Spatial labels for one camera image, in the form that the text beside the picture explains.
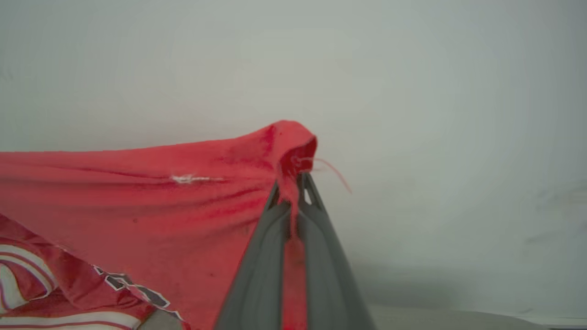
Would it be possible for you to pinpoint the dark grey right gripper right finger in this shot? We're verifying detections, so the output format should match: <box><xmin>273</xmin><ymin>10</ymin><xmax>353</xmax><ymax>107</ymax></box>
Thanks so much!
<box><xmin>296</xmin><ymin>173</ymin><xmax>377</xmax><ymax>330</ymax></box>

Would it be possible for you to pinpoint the red garment with white stripes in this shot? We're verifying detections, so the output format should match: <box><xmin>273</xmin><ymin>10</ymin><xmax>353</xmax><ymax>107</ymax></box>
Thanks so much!
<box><xmin>0</xmin><ymin>120</ymin><xmax>353</xmax><ymax>330</ymax></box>

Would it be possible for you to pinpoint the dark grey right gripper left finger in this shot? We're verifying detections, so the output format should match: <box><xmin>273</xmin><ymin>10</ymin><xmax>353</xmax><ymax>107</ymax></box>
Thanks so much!
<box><xmin>214</xmin><ymin>182</ymin><xmax>293</xmax><ymax>330</ymax></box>

